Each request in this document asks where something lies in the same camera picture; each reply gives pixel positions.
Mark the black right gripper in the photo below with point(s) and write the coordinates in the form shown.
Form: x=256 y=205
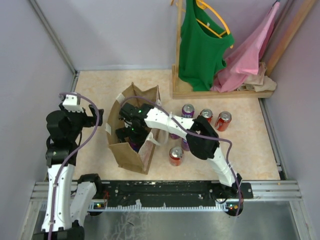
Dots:
x=123 y=133

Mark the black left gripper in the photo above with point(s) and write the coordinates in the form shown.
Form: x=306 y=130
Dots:
x=90 y=120

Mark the purple fanta can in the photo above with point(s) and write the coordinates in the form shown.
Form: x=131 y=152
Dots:
x=174 y=136
x=185 y=145
x=134 y=146
x=187 y=111

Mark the tan canvas tote bag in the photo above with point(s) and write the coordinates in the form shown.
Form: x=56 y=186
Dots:
x=125 y=156

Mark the red coca-cola can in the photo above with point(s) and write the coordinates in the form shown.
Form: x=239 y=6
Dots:
x=176 y=156

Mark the red coke can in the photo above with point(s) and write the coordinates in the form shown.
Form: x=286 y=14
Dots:
x=207 y=114

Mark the red cola can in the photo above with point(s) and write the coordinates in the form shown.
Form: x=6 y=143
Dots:
x=223 y=121

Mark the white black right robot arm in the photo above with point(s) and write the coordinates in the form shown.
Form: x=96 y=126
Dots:
x=202 y=139

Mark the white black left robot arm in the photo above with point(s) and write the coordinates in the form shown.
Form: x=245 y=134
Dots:
x=65 y=214

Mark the wooden clothes rack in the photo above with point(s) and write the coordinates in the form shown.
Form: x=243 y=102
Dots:
x=183 y=90

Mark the green tank top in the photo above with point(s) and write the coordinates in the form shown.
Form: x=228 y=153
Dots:
x=202 y=48

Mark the pink shirt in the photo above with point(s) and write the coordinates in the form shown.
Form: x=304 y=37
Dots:
x=244 y=61

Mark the beige cloth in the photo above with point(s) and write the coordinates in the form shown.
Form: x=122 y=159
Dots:
x=258 y=82

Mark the yellow clothes hanger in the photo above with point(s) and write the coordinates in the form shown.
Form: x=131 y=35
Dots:
x=215 y=17

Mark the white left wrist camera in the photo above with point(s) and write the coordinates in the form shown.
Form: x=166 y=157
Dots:
x=71 y=102

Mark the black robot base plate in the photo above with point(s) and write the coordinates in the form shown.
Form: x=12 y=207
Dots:
x=166 y=193

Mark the aluminium frame rail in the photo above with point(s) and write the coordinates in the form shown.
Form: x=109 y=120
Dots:
x=263 y=191

